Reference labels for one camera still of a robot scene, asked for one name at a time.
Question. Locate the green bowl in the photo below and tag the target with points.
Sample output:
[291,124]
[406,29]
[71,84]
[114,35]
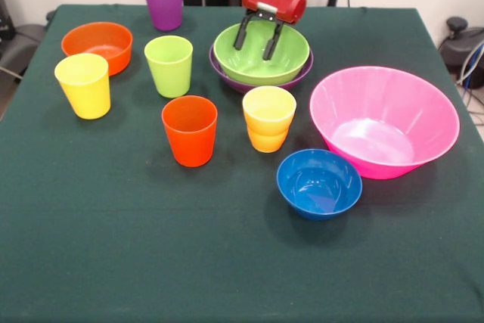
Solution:
[295,54]

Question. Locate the purple bowl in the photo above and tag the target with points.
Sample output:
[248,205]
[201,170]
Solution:
[242,86]

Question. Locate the green cup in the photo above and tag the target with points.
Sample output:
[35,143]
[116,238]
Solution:
[170,77]

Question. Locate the purple cup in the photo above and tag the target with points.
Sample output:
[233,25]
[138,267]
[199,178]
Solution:
[164,13]

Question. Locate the yellow ribbed cup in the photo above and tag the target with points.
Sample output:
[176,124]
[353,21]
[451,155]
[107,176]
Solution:
[268,137]

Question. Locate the orange cup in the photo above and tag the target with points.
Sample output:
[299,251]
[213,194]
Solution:
[191,141]

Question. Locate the pink bowl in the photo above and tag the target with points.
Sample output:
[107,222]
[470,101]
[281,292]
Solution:
[382,96]

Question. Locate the orange bowl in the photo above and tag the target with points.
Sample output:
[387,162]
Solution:
[94,35]

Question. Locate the tall yellow cup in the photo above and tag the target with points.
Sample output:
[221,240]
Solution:
[87,100]

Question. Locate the blue bowl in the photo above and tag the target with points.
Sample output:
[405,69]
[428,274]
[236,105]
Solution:
[340,202]

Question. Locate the dark green tablecloth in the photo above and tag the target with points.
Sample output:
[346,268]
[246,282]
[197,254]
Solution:
[113,243]

